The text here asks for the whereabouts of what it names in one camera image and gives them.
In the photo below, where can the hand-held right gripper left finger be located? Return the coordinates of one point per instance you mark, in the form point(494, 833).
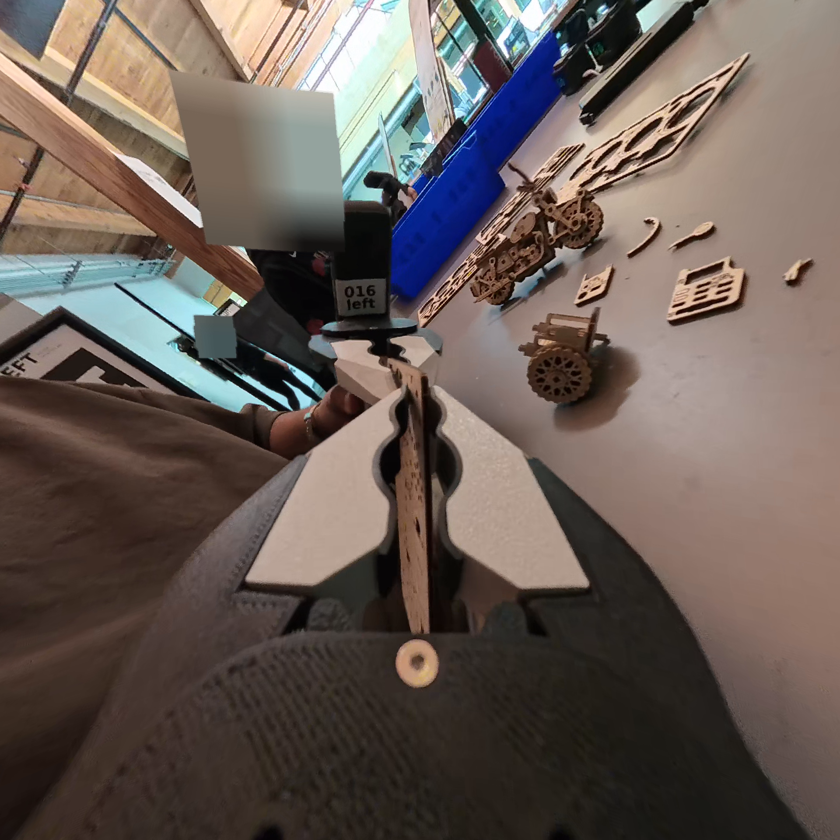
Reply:
point(328, 518)

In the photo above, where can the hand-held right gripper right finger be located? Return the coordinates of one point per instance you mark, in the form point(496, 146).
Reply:
point(512, 518)

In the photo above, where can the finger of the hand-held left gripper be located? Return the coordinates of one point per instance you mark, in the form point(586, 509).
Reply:
point(420, 349)
point(364, 374)

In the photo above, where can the thin plywood parts sheet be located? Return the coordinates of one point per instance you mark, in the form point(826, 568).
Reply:
point(413, 499)

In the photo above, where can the person's left hand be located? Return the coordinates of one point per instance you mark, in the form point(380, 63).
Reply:
point(338, 410)

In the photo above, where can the long wooden puzzle sheet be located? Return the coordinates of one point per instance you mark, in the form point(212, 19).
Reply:
point(453, 289)

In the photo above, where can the blue plastic bin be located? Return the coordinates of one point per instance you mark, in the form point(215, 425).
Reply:
point(459, 203)

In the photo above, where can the wooden sidecar model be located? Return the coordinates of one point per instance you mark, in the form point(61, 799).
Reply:
point(564, 367)

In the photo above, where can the wooden motorcycle model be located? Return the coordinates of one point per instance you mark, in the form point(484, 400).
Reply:
point(538, 243)

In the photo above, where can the small square wooden piece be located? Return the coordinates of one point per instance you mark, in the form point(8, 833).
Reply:
point(595, 286)

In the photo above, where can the white banner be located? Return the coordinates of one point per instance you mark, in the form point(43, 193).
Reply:
point(430, 59)

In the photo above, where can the white paper label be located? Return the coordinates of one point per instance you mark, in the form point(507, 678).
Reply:
point(161, 190)

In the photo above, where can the curved wooden piece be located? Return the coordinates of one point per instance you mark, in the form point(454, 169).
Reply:
point(646, 235)

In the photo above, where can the wooden ceiling beam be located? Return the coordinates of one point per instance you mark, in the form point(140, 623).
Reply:
point(98, 157)

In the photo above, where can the slotted wooden panel piece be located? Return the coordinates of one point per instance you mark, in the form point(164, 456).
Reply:
point(705, 292)

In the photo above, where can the framed marker board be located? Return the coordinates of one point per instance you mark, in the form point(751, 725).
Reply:
point(65, 354)

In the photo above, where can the spoon-shaped wooden piece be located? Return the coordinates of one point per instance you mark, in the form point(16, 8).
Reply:
point(699, 232)

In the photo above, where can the wooden sheet with large cut-outs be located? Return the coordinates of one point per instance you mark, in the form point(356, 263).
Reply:
point(663, 124)

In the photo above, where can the black flat device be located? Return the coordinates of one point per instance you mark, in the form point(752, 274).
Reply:
point(643, 59)

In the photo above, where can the small jagged wooden piece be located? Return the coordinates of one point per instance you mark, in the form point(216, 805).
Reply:
point(797, 270)

